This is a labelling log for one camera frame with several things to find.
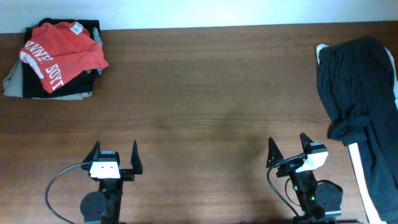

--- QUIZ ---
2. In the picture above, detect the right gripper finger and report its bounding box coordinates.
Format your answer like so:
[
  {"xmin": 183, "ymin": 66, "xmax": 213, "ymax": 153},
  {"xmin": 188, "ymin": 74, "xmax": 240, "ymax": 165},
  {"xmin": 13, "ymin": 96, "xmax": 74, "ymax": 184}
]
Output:
[
  {"xmin": 300, "ymin": 133, "xmax": 313, "ymax": 153},
  {"xmin": 266, "ymin": 137, "xmax": 284, "ymax": 168}
]

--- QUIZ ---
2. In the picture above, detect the black folded garment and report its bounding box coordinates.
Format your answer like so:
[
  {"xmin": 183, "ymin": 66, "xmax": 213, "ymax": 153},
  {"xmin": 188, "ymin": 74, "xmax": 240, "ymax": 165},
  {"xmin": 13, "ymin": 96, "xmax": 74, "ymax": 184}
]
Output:
[{"xmin": 22, "ymin": 18, "xmax": 102, "ymax": 98}]

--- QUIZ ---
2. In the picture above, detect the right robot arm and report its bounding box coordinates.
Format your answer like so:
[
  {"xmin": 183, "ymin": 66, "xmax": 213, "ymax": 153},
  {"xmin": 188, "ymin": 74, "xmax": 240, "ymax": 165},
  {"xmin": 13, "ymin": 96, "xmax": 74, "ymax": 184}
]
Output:
[{"xmin": 266, "ymin": 133, "xmax": 343, "ymax": 223}]

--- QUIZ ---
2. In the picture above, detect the dark green t-shirt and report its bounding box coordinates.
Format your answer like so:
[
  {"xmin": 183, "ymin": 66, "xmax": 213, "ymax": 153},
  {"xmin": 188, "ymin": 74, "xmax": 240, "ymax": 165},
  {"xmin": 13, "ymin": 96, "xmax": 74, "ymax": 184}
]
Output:
[{"xmin": 316, "ymin": 37, "xmax": 397, "ymax": 223}]

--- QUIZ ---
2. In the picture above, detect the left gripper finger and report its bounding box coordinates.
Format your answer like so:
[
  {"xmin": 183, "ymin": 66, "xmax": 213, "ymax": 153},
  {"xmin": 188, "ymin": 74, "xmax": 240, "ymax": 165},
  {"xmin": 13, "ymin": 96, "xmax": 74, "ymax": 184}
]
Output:
[
  {"xmin": 130, "ymin": 141, "xmax": 143, "ymax": 174},
  {"xmin": 83, "ymin": 141, "xmax": 100, "ymax": 162}
]

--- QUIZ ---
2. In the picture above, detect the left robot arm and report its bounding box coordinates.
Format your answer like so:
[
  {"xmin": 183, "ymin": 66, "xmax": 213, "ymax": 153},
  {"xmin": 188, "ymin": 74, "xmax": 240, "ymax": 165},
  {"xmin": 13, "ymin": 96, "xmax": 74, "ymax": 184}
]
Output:
[{"xmin": 80, "ymin": 142, "xmax": 143, "ymax": 224}]

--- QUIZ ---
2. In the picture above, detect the grey folded garment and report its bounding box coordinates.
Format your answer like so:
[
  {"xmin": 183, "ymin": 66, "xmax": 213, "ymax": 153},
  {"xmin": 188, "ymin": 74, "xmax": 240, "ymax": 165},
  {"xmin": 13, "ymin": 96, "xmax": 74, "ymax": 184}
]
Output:
[{"xmin": 2, "ymin": 59, "xmax": 93, "ymax": 100}]

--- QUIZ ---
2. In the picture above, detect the white t-shirt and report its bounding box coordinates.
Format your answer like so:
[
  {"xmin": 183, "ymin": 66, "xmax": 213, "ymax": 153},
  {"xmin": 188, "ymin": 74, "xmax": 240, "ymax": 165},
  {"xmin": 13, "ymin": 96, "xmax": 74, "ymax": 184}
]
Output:
[{"xmin": 316, "ymin": 44, "xmax": 397, "ymax": 224}]

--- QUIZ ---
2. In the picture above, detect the red printed t-shirt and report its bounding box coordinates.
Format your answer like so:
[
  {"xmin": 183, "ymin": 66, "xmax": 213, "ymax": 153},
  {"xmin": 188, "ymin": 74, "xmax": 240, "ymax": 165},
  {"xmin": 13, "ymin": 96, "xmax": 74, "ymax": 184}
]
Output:
[{"xmin": 19, "ymin": 22, "xmax": 109, "ymax": 93}]

